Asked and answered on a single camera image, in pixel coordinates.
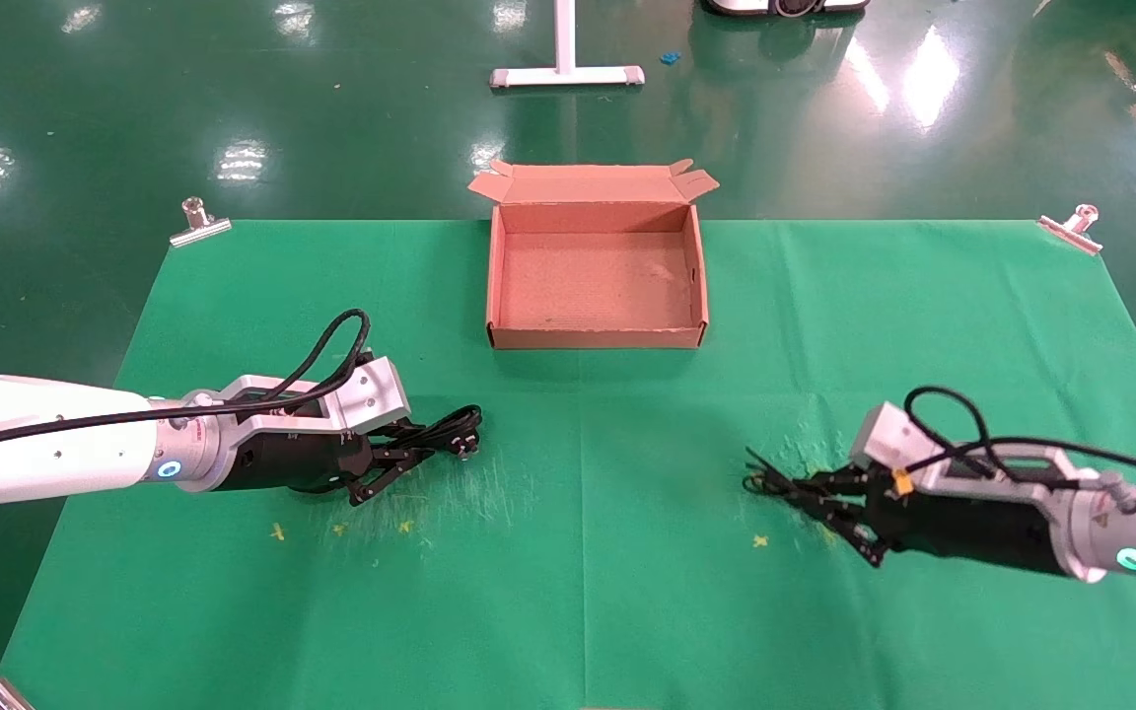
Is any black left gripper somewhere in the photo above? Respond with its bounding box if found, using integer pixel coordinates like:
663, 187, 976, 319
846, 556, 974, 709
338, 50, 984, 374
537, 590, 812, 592
218, 422, 436, 507

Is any thick black plug cable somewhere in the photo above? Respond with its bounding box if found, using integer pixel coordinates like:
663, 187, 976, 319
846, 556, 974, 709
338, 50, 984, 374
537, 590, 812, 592
371, 404, 483, 464

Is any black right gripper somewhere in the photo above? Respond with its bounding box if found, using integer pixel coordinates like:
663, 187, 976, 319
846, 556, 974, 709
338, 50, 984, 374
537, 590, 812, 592
790, 468, 1072, 576

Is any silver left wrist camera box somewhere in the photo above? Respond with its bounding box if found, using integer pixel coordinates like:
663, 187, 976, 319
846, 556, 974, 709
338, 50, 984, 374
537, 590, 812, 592
223, 355, 411, 437

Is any black and white machine base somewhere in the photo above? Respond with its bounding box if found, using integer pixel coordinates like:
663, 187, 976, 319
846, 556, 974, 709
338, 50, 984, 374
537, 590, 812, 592
702, 0, 871, 19

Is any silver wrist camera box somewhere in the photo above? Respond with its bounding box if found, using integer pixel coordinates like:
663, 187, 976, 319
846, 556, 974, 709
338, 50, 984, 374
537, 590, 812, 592
849, 401, 1116, 494
223, 355, 411, 437

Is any brown open cardboard box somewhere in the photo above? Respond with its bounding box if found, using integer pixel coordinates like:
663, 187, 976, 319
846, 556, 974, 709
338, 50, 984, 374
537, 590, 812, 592
467, 158, 721, 351

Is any green table cloth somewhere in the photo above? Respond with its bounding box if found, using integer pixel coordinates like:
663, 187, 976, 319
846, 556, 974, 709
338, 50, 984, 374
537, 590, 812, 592
0, 219, 1136, 710

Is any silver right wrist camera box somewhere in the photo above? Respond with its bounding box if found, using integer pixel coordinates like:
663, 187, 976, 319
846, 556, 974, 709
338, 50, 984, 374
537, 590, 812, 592
849, 401, 1116, 494

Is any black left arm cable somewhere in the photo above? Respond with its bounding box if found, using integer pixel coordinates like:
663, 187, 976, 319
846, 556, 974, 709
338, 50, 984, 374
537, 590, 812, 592
0, 309, 372, 460

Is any white T-shaped stand base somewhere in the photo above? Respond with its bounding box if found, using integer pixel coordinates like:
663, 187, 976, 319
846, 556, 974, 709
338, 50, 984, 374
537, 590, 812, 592
489, 0, 646, 90

